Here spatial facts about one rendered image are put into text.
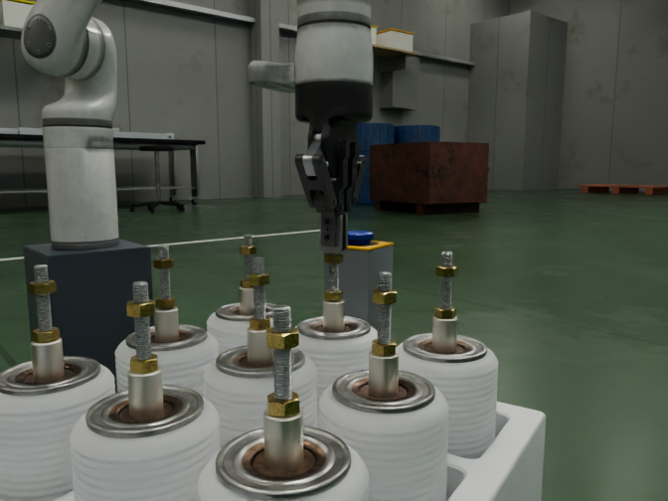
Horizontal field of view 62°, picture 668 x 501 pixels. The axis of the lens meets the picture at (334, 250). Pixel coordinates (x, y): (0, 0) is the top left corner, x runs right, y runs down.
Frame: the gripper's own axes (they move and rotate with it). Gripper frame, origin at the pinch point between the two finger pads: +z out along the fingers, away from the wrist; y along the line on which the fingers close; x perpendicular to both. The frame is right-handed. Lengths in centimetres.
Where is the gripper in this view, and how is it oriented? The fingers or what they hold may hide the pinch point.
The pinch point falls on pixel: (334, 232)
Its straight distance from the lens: 55.8
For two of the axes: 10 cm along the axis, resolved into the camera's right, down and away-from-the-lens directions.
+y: 3.8, -1.4, 9.1
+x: -9.2, -0.6, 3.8
